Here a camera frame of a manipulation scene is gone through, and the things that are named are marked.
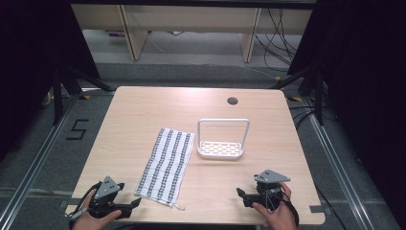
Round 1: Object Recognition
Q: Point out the black cable with grey plug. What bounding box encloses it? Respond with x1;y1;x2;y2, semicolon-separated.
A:
67;180;103;222

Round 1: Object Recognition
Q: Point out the black metal stand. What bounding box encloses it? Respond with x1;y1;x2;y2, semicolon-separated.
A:
271;62;326;127
52;64;117;127

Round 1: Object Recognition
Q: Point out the white rack with handle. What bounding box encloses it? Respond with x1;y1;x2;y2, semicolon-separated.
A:
196;118;251;161

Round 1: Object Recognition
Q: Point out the person's left hand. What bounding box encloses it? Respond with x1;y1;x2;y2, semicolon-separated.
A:
71;189;123;230

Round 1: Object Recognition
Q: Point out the light wooden bench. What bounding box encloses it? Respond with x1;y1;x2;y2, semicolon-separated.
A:
70;3;314;64

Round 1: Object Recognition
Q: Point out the aluminium floor rail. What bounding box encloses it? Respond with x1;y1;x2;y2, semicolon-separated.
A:
0;95;79;230
305;95;375;230

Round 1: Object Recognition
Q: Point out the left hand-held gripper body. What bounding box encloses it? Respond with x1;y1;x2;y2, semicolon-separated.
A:
88;175;132;220

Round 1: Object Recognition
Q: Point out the black floor cable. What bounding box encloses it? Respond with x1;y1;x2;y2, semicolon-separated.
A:
315;184;350;230

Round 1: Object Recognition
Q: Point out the black and white striped towel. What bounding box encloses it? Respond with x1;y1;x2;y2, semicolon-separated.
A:
134;127;196;212

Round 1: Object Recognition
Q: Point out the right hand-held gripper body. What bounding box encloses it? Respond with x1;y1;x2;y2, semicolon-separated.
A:
243;169;292;213

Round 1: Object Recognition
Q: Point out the black curtain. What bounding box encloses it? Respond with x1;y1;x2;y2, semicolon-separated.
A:
0;0;102;162
286;0;406;224

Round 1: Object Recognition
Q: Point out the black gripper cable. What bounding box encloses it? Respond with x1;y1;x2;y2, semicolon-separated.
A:
278;191;301;228

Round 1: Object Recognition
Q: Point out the bundle of black cables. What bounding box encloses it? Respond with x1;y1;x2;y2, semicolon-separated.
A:
254;7;299;73

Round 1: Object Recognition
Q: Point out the person's right hand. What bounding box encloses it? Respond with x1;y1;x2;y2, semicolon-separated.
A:
251;181;299;230

